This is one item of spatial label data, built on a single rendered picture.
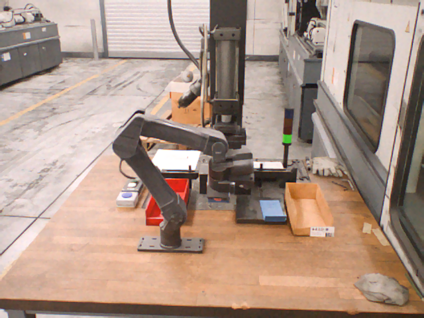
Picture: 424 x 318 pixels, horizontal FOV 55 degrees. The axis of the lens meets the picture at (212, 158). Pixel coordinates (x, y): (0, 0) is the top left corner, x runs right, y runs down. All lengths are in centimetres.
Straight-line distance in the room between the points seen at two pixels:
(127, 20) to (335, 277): 1028
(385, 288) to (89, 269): 80
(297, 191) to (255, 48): 927
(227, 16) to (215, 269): 85
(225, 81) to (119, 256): 68
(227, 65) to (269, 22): 924
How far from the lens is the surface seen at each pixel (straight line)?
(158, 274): 118
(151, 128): 108
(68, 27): 1176
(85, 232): 140
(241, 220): 138
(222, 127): 146
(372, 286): 118
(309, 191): 156
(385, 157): 173
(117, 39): 1124
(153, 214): 144
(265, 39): 1068
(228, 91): 144
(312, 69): 454
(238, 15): 149
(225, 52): 142
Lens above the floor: 162
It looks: 22 degrees down
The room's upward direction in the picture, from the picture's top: straight up
